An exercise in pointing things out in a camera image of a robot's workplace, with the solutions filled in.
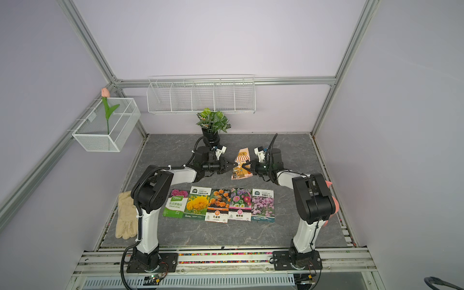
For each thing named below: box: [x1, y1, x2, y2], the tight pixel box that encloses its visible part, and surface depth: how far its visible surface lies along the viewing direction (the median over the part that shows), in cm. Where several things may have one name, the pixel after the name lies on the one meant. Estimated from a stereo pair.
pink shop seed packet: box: [231, 147, 254, 181], surface depth 93 cm
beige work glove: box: [115, 190, 138, 240], surface depth 86 cm
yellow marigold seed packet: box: [182, 186, 213, 221], surface depth 92 cm
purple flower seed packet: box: [251, 188, 275, 223], surface depth 91 cm
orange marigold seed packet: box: [204, 188, 231, 224], surface depth 91 cm
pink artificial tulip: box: [100, 87, 121, 135], surface depth 85 cm
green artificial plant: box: [196, 107, 232, 136], surface depth 94 cm
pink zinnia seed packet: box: [228, 187, 252, 222], surface depth 91 cm
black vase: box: [201, 127, 221, 147], surface depth 107 cm
